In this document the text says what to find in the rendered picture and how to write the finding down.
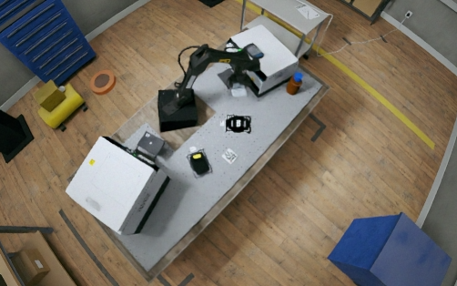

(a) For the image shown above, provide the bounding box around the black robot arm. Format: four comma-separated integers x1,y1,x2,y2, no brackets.
162,48,261,116

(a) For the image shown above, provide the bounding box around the brown bottle with blue cap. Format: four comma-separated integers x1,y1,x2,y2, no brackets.
286,72,303,96

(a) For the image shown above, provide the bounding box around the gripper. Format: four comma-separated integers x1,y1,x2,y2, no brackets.
228,72,251,89

